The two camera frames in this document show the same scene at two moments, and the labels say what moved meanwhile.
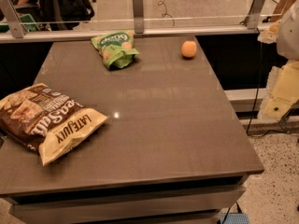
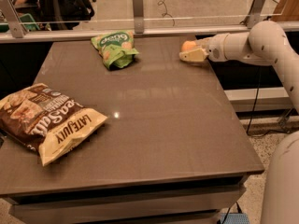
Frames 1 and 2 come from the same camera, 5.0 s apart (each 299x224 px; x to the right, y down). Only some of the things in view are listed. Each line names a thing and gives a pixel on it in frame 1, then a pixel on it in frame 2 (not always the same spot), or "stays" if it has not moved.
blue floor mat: (234, 218) stays
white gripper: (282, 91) → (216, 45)
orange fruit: (189, 49) stays
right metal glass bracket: (257, 4) stays
